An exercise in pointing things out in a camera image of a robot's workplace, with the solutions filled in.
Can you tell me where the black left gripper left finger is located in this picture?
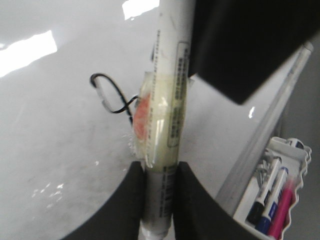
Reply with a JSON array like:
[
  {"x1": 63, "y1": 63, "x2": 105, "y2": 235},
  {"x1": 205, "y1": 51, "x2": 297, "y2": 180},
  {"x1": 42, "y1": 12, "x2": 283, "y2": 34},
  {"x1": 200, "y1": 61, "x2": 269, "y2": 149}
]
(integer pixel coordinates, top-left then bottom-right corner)
[{"x1": 63, "y1": 161, "x2": 145, "y2": 240}]

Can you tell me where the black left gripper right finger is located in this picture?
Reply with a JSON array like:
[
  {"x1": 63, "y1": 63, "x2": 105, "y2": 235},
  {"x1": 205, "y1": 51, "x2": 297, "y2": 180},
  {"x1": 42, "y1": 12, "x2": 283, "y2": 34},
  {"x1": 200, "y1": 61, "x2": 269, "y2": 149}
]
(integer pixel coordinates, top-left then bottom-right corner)
[{"x1": 172, "y1": 161, "x2": 258, "y2": 240}]

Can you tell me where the white black-tipped whiteboard marker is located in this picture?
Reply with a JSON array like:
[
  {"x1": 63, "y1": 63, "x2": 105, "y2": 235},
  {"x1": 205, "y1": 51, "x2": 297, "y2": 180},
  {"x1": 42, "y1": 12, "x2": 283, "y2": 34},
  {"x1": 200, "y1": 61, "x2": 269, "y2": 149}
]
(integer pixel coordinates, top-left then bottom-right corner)
[{"x1": 141, "y1": 0, "x2": 196, "y2": 240}]

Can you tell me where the black-capped marker in tray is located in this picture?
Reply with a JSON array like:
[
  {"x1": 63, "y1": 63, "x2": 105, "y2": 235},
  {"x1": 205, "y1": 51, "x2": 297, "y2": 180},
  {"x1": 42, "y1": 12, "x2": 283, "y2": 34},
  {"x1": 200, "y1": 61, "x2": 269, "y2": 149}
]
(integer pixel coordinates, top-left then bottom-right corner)
[{"x1": 246, "y1": 156, "x2": 282, "y2": 225}]

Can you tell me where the blue-capped marker in tray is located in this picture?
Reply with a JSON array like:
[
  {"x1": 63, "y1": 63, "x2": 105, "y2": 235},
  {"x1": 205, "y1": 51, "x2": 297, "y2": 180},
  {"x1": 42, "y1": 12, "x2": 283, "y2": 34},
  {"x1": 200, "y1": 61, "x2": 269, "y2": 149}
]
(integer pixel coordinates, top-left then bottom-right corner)
[{"x1": 255, "y1": 166, "x2": 289, "y2": 235}]

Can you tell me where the white plastic marker tray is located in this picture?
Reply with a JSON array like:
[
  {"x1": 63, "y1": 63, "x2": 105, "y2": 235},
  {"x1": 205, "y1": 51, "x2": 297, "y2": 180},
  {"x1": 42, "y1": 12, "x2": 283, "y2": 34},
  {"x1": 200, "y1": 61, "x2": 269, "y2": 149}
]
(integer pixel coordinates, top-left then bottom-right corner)
[{"x1": 233, "y1": 137, "x2": 312, "y2": 240}]

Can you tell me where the pink marker in tray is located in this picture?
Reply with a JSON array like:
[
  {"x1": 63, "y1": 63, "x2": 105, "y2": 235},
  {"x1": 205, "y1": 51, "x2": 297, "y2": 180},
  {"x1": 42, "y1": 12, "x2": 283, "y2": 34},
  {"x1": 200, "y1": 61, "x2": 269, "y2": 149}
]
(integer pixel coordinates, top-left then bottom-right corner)
[{"x1": 267, "y1": 176, "x2": 296, "y2": 240}]

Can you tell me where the white whiteboard with aluminium frame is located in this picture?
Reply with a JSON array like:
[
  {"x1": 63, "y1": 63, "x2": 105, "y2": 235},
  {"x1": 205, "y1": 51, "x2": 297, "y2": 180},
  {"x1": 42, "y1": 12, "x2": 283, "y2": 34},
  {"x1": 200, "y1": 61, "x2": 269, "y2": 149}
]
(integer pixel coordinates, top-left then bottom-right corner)
[{"x1": 0, "y1": 0, "x2": 316, "y2": 240}]

